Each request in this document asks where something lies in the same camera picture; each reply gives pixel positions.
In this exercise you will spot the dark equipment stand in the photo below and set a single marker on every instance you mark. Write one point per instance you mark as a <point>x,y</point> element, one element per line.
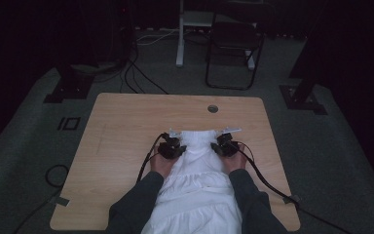
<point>121,32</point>

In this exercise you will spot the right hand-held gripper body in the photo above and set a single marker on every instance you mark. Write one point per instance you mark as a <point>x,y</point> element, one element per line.
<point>230,146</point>

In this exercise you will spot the black stand with base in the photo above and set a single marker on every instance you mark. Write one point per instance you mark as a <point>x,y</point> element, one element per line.
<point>302,97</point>
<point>69,87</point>

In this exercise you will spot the black folding chair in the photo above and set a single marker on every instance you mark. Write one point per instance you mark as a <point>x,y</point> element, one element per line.
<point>235,35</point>

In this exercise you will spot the person's left hand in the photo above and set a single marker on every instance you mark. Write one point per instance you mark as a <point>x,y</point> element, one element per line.
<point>161,165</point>

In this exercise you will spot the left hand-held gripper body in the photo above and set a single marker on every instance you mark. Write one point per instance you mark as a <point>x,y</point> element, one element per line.
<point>167,149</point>

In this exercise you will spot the person's right hand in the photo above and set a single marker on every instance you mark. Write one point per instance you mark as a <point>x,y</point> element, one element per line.
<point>237,162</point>

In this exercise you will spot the grey tape strip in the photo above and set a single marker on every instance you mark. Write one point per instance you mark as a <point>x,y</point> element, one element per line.
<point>293,199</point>
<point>63,201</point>

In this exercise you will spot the white skirt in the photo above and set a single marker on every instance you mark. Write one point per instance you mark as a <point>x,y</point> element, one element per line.
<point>198,188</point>

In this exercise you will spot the white desk frame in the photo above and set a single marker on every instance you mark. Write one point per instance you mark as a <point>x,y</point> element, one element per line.
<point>180,39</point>

